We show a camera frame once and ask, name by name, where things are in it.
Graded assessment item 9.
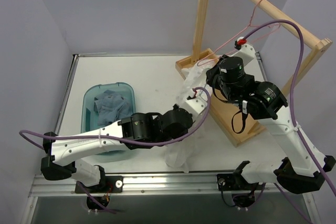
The pink wire hanger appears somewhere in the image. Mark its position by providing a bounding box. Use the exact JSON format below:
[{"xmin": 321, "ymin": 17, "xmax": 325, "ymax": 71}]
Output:
[{"xmin": 196, "ymin": 0, "xmax": 281, "ymax": 68}]

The white garment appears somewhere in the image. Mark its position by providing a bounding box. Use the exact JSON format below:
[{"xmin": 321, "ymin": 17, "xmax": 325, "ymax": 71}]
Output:
[{"xmin": 165, "ymin": 63, "xmax": 214, "ymax": 173}]

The blue denim skirt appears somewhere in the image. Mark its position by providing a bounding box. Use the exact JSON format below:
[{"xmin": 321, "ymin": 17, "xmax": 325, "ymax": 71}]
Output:
[{"xmin": 94, "ymin": 90, "xmax": 133, "ymax": 127}]

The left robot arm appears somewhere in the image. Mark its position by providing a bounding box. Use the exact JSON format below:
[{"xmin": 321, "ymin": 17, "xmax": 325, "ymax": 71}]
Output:
[{"xmin": 41, "ymin": 105, "xmax": 198, "ymax": 192}]

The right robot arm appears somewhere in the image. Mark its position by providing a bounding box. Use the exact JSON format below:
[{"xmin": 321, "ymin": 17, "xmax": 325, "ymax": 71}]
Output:
[{"xmin": 206, "ymin": 56, "xmax": 335, "ymax": 194}]

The wooden clothes rack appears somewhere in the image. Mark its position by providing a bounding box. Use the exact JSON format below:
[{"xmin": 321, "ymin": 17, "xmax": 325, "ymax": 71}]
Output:
[{"xmin": 175, "ymin": 0, "xmax": 332, "ymax": 147}]

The teal plastic tray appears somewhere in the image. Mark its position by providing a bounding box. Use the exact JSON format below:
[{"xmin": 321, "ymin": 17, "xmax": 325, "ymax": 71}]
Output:
[{"xmin": 81, "ymin": 82, "xmax": 137, "ymax": 157}]

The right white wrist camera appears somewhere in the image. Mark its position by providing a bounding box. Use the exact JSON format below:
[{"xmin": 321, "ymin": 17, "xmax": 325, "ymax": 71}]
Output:
[{"xmin": 231, "ymin": 37, "xmax": 256, "ymax": 66}]

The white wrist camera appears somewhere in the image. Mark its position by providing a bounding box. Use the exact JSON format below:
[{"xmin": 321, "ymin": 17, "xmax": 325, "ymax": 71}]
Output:
[
  {"xmin": 231, "ymin": 37, "xmax": 256, "ymax": 66},
  {"xmin": 181, "ymin": 89, "xmax": 207, "ymax": 120}
]

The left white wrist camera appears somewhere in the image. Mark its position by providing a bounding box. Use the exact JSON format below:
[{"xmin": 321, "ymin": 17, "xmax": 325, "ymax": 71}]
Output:
[{"xmin": 181, "ymin": 89, "xmax": 207, "ymax": 120}]

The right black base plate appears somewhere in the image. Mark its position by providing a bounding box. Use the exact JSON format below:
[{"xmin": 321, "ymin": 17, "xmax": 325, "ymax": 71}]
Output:
[{"xmin": 216, "ymin": 173, "xmax": 253, "ymax": 191}]

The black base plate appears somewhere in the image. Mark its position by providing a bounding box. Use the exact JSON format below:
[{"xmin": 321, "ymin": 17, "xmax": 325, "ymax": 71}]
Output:
[
  {"xmin": 216, "ymin": 173, "xmax": 253, "ymax": 191},
  {"xmin": 75, "ymin": 175, "xmax": 123, "ymax": 194}
]

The aluminium front rail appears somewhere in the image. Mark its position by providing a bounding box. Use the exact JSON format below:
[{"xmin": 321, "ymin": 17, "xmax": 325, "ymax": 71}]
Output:
[{"xmin": 28, "ymin": 170, "xmax": 314, "ymax": 197}]

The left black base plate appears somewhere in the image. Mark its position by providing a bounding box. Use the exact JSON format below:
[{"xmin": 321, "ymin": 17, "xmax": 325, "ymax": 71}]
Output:
[{"xmin": 75, "ymin": 175, "xmax": 123, "ymax": 194}]

